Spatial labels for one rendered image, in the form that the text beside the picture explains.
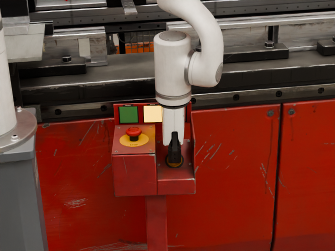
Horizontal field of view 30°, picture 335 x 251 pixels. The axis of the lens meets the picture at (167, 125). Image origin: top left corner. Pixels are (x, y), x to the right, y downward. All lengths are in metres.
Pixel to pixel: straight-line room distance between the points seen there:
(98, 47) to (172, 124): 0.40
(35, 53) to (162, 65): 0.31
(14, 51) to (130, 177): 0.41
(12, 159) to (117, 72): 0.70
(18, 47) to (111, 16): 0.50
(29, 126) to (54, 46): 0.65
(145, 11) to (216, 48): 0.67
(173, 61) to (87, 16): 0.66
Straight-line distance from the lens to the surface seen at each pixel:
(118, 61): 1.78
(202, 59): 1.36
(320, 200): 1.97
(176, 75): 1.39
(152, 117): 1.60
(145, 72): 1.69
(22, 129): 1.11
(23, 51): 1.53
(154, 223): 1.65
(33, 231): 1.16
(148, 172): 1.50
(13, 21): 1.75
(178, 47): 1.37
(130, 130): 1.52
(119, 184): 1.52
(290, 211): 1.96
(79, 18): 1.99
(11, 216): 1.13
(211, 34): 1.35
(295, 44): 1.86
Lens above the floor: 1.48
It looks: 26 degrees down
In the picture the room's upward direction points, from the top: 2 degrees counter-clockwise
